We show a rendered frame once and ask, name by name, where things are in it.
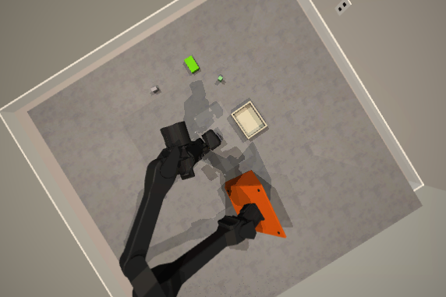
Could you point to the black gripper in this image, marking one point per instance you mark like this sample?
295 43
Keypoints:
200 146

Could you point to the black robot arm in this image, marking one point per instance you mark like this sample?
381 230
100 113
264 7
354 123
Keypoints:
165 280

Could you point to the bright green rectangular block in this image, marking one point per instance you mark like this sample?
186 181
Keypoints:
191 64

